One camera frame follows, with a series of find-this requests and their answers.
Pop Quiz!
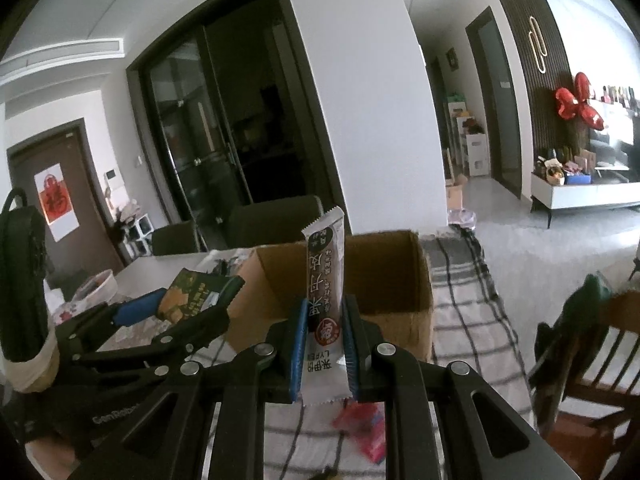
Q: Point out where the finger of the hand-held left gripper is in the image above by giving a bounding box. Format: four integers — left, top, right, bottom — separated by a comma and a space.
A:
55, 287, 169, 358
75, 277, 247, 378

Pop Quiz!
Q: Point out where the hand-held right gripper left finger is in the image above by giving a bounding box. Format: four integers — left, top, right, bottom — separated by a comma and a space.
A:
67, 297, 311, 480

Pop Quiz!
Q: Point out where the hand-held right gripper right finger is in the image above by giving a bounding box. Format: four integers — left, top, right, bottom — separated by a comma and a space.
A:
342, 295, 581, 480

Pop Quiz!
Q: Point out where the green snack packet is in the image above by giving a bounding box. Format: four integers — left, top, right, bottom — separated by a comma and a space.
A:
155, 268, 236, 328

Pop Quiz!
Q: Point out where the brown cardboard box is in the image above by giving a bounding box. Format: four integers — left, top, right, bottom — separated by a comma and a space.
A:
222, 230, 435, 363

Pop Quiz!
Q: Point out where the brown white snack bar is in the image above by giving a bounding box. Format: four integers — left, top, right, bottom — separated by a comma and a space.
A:
301, 206, 351, 407

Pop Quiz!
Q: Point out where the white bowl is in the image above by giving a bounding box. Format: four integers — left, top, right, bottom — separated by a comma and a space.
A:
70, 269, 119, 311

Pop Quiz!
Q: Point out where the white cube shelf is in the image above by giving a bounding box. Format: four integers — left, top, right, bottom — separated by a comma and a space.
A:
120, 212, 153, 256

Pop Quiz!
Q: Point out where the red pink snack packet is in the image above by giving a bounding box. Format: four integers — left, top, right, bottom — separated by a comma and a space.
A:
334, 402, 387, 461

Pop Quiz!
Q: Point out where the small dark upholstered chair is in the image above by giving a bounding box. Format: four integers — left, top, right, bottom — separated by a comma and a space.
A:
151, 220, 201, 256

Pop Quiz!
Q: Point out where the checked white tablecloth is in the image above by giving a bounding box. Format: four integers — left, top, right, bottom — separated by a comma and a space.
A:
190, 230, 536, 480

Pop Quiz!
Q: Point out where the brown entry door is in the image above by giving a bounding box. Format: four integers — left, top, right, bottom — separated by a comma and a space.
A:
7, 120, 126, 281

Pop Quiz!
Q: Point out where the large dark upholstered chair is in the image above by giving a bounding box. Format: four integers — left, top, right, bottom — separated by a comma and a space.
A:
227, 195, 323, 248

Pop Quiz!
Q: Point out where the red white door poster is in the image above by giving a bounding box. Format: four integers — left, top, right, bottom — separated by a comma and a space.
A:
34, 162, 80, 241

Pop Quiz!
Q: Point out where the clear plastic bag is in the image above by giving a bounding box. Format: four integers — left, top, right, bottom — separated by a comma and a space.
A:
447, 207, 476, 229

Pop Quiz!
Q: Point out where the small open cardboard box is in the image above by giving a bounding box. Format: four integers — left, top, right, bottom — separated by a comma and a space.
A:
446, 174, 469, 210

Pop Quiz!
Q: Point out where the dark glass sliding door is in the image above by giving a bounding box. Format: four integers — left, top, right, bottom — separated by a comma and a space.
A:
127, 0, 346, 251

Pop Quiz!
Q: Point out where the dark green garment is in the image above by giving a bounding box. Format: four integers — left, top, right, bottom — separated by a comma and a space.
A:
534, 274, 616, 391

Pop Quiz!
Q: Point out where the tall white shelf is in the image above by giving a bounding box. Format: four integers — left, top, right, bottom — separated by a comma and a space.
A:
447, 102, 490, 178

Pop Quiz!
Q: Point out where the wooden chair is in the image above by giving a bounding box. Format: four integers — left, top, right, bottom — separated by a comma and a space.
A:
530, 290, 640, 480

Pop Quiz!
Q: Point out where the white tv cabinet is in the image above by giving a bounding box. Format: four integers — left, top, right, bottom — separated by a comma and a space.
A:
530, 160, 640, 231

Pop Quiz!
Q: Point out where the dark interior door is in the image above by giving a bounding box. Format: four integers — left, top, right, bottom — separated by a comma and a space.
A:
465, 7, 523, 198

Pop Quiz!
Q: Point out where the cluster of gift bags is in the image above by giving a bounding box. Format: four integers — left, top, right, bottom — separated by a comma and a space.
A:
535, 145, 631, 186

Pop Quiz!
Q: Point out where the row of bottles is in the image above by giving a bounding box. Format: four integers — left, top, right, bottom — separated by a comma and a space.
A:
600, 85, 640, 109

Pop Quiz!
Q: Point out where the gold loop wall ornament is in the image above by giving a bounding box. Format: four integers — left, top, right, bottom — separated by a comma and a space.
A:
529, 16, 548, 73

